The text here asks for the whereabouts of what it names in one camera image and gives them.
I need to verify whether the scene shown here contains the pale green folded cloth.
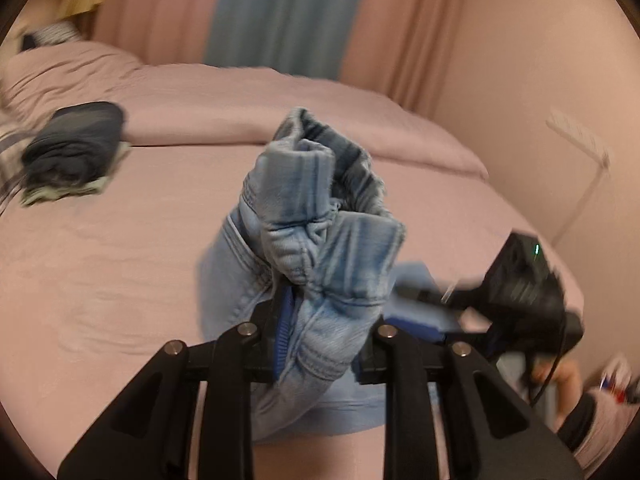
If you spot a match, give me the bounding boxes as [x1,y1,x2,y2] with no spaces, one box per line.
[21,142,131,207]

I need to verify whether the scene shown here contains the plaid pillow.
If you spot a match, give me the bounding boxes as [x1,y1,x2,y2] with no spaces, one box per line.
[0,112,35,214]

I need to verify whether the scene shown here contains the colourful snack packages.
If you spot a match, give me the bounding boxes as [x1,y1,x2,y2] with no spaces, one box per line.
[599,353,639,404]

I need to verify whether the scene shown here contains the white power strip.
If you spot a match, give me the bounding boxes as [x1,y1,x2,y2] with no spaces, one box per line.
[544,106,612,241]

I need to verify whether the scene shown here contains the pink duvet roll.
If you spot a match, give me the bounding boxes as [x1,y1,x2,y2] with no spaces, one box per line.
[1,41,488,178]

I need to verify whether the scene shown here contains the dark folded denim pants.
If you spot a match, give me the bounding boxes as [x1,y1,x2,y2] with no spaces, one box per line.
[22,101,125,188]

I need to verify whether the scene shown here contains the light blue denim pants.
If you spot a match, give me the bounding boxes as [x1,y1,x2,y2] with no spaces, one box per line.
[198,108,433,441]

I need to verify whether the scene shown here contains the person's right hand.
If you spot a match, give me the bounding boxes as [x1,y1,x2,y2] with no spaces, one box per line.
[527,356,584,426]

